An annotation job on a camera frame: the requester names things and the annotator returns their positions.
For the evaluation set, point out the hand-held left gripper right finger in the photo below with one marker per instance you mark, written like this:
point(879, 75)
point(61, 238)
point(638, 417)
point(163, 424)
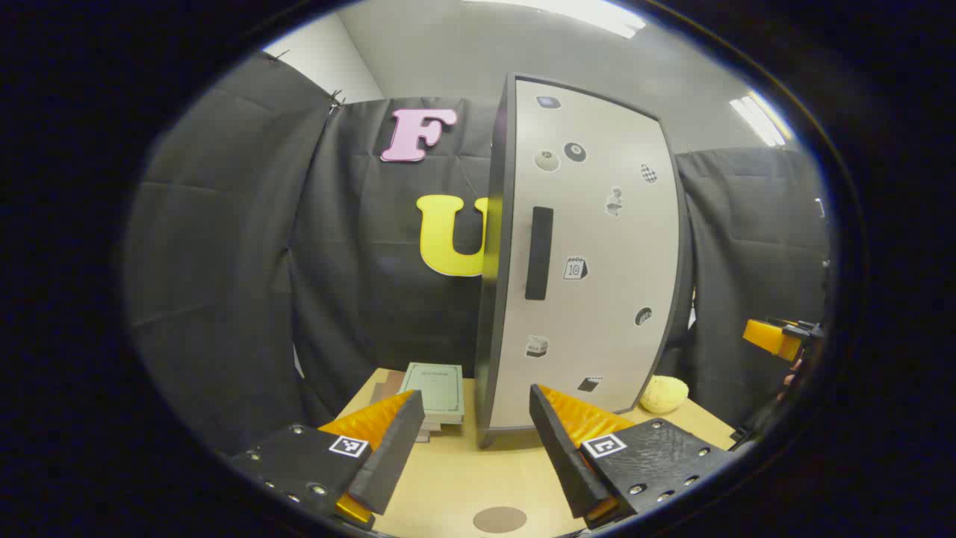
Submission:
point(560, 448)

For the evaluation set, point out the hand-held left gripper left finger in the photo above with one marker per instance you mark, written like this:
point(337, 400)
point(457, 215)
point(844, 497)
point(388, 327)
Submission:
point(394, 448)

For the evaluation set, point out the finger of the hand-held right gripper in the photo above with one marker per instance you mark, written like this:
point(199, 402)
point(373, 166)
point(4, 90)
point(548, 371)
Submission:
point(773, 338)

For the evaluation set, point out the round brown coaster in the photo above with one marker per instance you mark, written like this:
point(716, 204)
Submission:
point(500, 520)

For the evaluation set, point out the beige cabinet door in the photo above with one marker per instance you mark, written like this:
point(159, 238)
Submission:
point(597, 336)

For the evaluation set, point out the dark grey cabinet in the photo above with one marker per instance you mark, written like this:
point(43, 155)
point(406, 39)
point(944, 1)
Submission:
point(494, 299)

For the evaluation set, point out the brown book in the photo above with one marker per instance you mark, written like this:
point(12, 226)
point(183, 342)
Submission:
point(391, 385)

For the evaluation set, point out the yellow sponge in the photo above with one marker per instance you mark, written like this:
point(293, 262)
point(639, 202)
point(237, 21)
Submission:
point(663, 394)

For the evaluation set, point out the small ceiling light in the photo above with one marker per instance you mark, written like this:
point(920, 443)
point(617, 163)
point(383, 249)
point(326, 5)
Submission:
point(762, 119)

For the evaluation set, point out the black backdrop cloth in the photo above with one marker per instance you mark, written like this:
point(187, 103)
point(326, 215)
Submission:
point(239, 261)

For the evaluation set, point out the long ceiling light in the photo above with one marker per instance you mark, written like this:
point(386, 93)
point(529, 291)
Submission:
point(582, 13)

